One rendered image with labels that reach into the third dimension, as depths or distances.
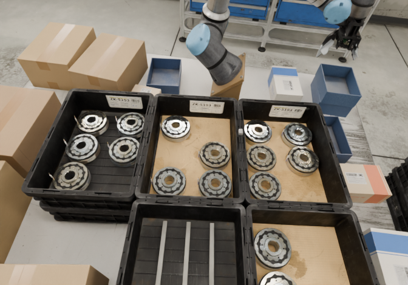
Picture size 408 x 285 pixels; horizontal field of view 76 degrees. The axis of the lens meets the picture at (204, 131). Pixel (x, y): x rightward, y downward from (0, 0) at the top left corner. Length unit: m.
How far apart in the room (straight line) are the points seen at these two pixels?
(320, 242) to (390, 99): 2.19
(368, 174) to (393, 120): 1.62
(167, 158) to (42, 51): 0.79
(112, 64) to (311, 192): 0.93
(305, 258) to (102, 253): 0.60
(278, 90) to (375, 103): 1.63
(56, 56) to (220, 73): 0.72
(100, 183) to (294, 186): 0.62
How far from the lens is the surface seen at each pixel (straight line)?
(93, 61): 1.27
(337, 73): 1.47
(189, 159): 0.90
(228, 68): 1.13
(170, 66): 1.41
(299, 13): 2.76
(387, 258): 1.02
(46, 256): 1.02
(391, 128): 2.65
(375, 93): 2.90
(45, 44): 1.44
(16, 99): 1.21
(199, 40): 1.07
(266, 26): 2.76
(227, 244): 0.80
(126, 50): 1.30
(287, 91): 1.27
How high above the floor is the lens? 1.60
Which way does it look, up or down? 52 degrees down
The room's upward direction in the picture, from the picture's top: 5 degrees clockwise
